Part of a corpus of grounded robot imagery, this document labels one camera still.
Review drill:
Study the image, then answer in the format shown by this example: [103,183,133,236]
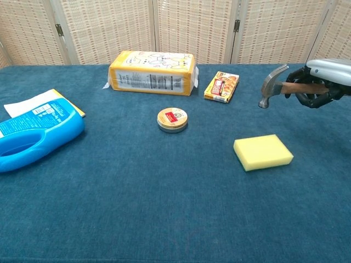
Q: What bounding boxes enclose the silver black robot right hand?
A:
[284,58,351,109]

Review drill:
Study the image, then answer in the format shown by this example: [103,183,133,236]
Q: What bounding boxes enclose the wooden handle claw hammer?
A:
[258,64,330,109]

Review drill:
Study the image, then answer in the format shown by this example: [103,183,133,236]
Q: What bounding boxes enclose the yellow sponge block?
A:
[233,134,295,173]

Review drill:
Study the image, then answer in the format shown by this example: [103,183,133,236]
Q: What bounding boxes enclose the woven bamboo screen panel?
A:
[309,0,351,62]
[0,0,71,69]
[230,0,330,65]
[50,0,160,66]
[152,0,238,65]

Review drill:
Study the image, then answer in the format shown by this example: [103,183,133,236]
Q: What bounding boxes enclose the yellow curry roux box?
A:
[203,71,240,104]

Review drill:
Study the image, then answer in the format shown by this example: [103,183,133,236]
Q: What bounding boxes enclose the round tin with red label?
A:
[156,107,189,134]

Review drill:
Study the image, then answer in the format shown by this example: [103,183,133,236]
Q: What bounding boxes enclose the yellow cartoon tissue pack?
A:
[103,50,199,97]

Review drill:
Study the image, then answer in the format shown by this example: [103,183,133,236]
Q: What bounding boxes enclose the dark blue tablecloth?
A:
[0,63,351,263]

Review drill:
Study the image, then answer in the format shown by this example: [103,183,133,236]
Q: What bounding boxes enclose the blue detergent pump bottle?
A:
[0,99,86,173]

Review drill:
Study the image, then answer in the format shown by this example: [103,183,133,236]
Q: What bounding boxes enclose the white yellow notepad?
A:
[3,88,86,119]

